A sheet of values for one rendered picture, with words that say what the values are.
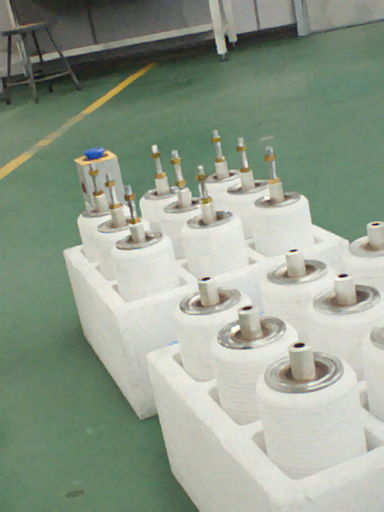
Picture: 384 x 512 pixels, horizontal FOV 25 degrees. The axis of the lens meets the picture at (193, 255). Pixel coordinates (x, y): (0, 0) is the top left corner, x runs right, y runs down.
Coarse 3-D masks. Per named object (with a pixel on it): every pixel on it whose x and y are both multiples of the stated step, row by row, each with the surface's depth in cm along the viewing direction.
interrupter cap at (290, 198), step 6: (288, 192) 139; (294, 192) 139; (258, 198) 139; (264, 198) 139; (288, 198) 137; (294, 198) 136; (300, 198) 136; (258, 204) 136; (264, 204) 136; (270, 204) 135; (276, 204) 135; (282, 204) 134; (288, 204) 134
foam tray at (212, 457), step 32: (160, 352) 109; (160, 384) 105; (192, 384) 99; (160, 416) 111; (192, 416) 95; (224, 416) 91; (192, 448) 99; (224, 448) 86; (256, 448) 84; (192, 480) 104; (224, 480) 90; (256, 480) 79; (288, 480) 78; (320, 480) 77; (352, 480) 76
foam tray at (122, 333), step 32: (64, 256) 159; (256, 256) 136; (320, 256) 134; (96, 288) 136; (192, 288) 128; (256, 288) 131; (96, 320) 144; (128, 320) 125; (160, 320) 127; (96, 352) 155; (128, 352) 126; (128, 384) 131
